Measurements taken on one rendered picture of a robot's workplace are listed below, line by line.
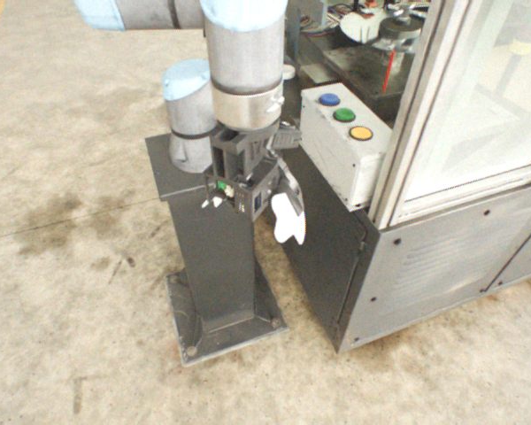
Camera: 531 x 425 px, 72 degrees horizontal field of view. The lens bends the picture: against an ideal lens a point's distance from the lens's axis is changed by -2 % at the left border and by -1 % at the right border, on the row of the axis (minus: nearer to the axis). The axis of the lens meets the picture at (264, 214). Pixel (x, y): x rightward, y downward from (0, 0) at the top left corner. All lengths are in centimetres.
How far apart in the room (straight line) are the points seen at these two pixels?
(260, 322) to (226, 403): 31
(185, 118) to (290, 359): 95
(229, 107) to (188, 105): 45
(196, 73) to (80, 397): 115
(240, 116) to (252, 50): 7
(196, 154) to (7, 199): 157
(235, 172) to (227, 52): 14
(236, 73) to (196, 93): 46
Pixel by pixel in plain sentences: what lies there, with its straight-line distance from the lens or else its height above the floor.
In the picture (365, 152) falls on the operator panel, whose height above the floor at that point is 90.
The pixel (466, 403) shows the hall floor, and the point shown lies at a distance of 155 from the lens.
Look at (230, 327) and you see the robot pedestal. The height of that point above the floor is 1.
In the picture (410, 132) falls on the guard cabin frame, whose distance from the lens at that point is 66.
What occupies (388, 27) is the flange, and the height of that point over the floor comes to 96.
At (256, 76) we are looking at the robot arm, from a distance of 37.
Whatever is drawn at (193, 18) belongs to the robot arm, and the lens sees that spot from 46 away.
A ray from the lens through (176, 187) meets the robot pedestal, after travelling 89.
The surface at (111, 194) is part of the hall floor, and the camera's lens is 210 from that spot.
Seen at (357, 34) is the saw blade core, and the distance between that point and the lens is 112.
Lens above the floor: 133
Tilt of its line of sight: 47 degrees down
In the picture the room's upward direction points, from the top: straight up
